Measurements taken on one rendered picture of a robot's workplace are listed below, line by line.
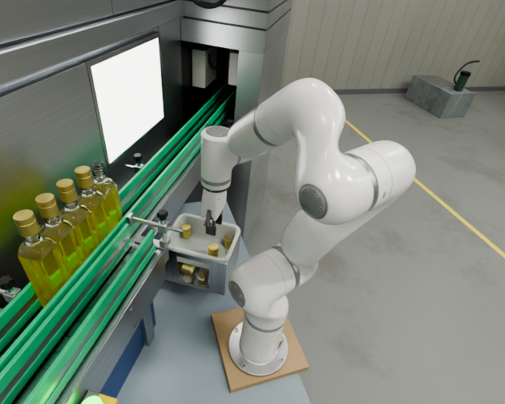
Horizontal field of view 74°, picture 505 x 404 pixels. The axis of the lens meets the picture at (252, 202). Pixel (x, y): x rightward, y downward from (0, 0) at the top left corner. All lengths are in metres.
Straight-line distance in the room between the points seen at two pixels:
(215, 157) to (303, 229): 0.33
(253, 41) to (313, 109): 1.02
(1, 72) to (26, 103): 0.08
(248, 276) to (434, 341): 1.80
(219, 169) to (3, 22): 0.53
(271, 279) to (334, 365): 1.36
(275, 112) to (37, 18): 0.60
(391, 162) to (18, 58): 0.76
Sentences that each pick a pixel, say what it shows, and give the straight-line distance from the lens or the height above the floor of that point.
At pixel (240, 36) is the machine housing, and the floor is 1.46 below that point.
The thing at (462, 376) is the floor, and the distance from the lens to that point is 2.40.
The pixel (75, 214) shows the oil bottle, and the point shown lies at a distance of 0.86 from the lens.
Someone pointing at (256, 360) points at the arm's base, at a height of 0.80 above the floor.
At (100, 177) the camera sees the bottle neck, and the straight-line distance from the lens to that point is 0.93.
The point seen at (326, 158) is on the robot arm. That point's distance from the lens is 0.48.
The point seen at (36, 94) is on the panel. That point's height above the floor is 1.47.
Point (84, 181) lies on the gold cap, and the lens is 0.87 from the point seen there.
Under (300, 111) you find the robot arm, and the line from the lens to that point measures 0.56.
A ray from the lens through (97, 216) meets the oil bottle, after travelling 0.91.
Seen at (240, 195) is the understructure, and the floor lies 0.65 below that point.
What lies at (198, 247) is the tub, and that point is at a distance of 1.17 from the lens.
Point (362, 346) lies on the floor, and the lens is 2.21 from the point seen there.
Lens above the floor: 1.79
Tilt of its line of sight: 38 degrees down
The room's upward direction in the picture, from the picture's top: 7 degrees clockwise
